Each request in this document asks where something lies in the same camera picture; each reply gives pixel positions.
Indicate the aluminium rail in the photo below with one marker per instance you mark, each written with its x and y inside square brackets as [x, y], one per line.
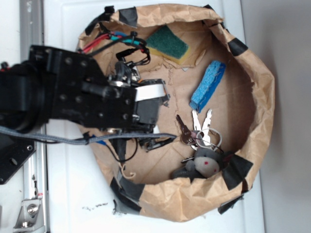
[35, 168]

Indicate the green and yellow sponge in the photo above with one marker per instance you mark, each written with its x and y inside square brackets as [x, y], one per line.
[163, 42]

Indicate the brown paper bag bin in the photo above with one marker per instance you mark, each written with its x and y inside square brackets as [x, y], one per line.
[243, 107]

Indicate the blue sponge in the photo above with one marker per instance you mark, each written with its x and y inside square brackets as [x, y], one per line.
[206, 88]

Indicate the black hexagonal base plate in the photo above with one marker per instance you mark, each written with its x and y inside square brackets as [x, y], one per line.
[14, 152]

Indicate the metal corner bracket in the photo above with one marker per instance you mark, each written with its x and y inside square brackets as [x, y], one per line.
[30, 218]

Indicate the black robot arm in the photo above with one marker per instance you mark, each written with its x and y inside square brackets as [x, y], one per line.
[60, 84]

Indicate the brass key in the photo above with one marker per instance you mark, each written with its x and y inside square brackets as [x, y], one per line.
[186, 137]

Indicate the silver key left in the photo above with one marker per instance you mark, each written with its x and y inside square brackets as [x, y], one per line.
[196, 123]

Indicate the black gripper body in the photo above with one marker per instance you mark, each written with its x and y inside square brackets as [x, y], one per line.
[123, 101]

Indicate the grey plush donkey keychain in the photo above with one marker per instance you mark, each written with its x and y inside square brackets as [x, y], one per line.
[203, 164]

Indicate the silver key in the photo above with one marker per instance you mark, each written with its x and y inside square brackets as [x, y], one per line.
[196, 123]
[207, 122]

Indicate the silver key right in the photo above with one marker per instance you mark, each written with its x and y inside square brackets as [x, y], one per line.
[207, 122]

